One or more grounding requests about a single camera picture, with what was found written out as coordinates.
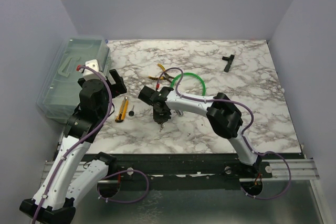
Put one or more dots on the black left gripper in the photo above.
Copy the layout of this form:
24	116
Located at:
118	87

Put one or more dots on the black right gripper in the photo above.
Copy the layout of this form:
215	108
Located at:
160	119

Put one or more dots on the green cable lock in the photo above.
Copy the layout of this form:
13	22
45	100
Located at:
200	81

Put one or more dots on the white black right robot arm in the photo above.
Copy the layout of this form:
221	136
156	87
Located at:
222	113

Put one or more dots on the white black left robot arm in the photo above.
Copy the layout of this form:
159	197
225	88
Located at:
60	193

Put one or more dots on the black head key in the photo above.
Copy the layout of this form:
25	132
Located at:
131	112

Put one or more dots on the yellow utility knife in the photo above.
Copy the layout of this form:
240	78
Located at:
122	112

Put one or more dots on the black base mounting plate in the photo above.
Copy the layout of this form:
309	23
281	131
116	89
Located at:
181	172

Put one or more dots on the clear plastic storage box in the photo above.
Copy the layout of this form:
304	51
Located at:
60	93

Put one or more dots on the black T-shaped tool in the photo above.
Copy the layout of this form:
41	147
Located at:
229	61

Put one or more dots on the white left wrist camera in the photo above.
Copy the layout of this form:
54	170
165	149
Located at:
91	70

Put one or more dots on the aluminium rail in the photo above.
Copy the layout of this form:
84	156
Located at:
301	169

